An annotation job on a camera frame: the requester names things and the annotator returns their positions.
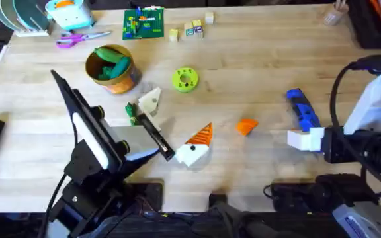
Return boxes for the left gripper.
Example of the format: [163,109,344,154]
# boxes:
[109,87,214,180]

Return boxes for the black box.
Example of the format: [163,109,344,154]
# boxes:
[346,0,381,50]

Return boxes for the green board with blocks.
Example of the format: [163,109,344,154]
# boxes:
[122,5,165,41]

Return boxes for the blue electric screwdriver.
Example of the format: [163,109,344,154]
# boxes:
[285,87,322,133]

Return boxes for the yellow tub with toys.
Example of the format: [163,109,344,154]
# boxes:
[84,44,142,95]

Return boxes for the orange ribbed wedge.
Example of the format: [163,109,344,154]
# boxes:
[235,118,260,137]

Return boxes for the black upright plate left wrist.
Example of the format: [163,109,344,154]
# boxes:
[50,69,131,171]

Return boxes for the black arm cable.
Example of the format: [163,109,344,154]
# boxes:
[329,54,381,198]

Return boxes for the teal and white toy appliance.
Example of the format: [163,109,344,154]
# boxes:
[44,0,95,31]

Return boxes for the purple scissors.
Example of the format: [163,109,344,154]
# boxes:
[55,30,112,49]

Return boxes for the green disc with holes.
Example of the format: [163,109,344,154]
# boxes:
[171,67,200,93]

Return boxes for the white rack with plates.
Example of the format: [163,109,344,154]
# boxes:
[0,0,54,38]

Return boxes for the green vegetable toy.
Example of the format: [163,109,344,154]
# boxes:
[124,102,140,127]

